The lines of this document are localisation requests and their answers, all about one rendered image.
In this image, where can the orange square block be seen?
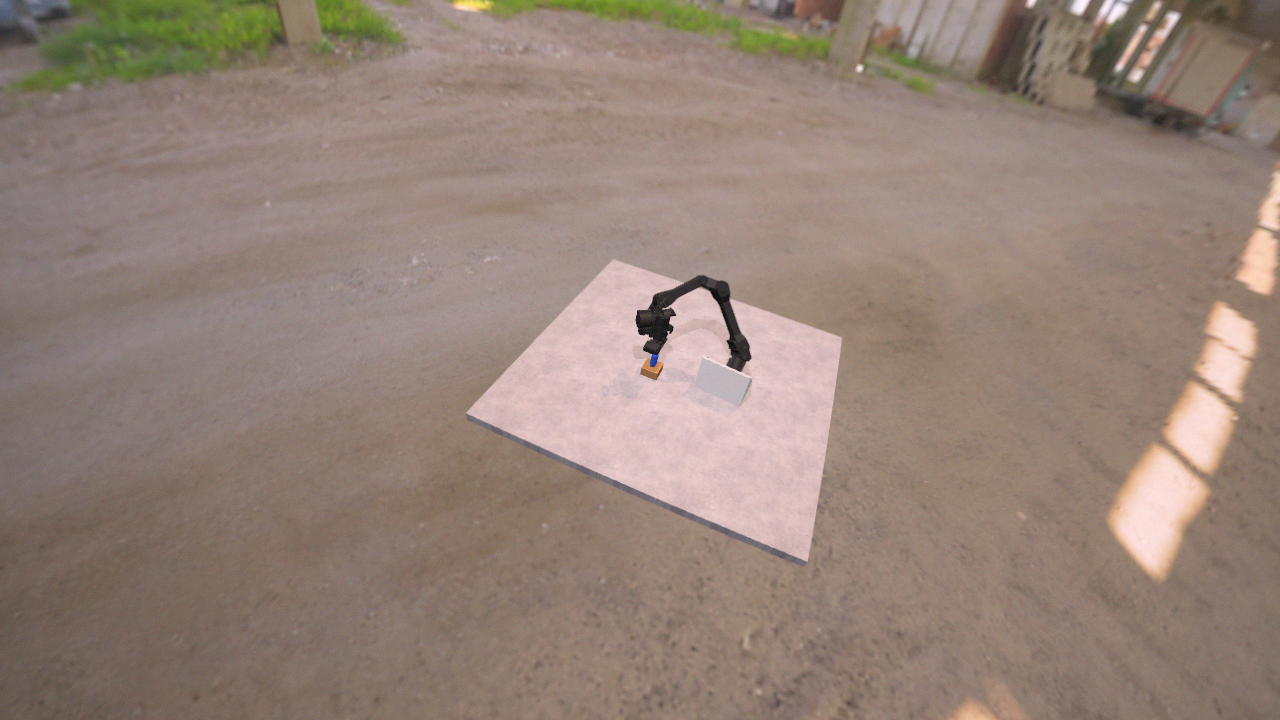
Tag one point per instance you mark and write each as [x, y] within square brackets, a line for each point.
[651, 372]

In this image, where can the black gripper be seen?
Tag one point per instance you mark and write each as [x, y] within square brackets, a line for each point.
[659, 339]

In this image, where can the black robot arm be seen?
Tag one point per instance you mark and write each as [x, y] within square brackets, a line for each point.
[655, 314]

